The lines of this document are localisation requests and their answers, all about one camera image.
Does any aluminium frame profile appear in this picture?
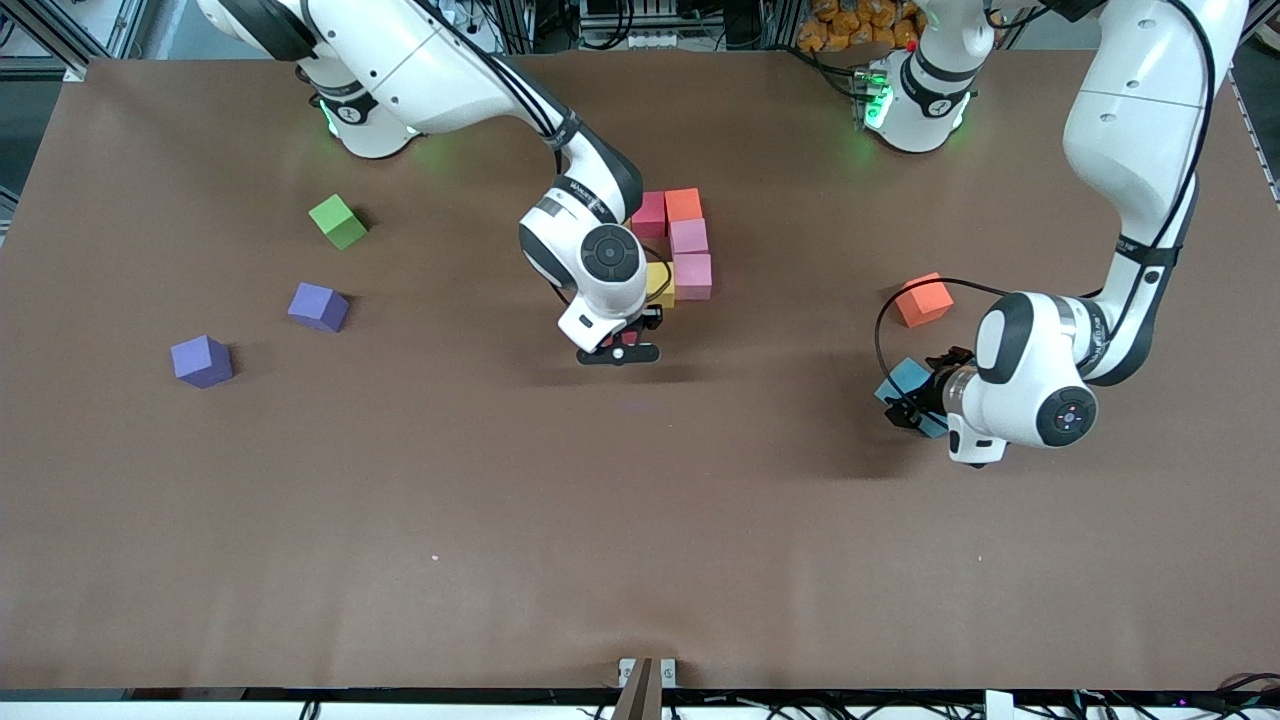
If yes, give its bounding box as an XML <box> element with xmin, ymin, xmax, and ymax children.
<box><xmin>0</xmin><ymin>0</ymin><xmax>91</xmax><ymax>81</ymax></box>
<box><xmin>1197</xmin><ymin>0</ymin><xmax>1280</xmax><ymax>71</ymax></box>

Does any green foam block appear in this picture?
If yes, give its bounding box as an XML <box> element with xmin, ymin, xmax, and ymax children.
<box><xmin>308</xmin><ymin>194</ymin><xmax>369</xmax><ymax>251</ymax></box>

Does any white rack device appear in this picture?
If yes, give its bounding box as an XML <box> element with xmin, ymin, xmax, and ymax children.
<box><xmin>578</xmin><ymin>0</ymin><xmax>683</xmax><ymax>51</ymax></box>

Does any orange snack bag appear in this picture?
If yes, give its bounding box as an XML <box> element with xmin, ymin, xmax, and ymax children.
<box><xmin>798</xmin><ymin>0</ymin><xmax>926</xmax><ymax>53</ymax></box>

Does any silver metal bracket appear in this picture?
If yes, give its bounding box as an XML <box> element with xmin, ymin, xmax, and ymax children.
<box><xmin>618</xmin><ymin>657</ymin><xmax>678</xmax><ymax>689</ymax></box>

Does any purple foam block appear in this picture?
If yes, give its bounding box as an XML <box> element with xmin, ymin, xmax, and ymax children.
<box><xmin>170</xmin><ymin>335</ymin><xmax>235</xmax><ymax>390</ymax></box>
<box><xmin>287</xmin><ymin>282</ymin><xmax>351</xmax><ymax>333</ymax></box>

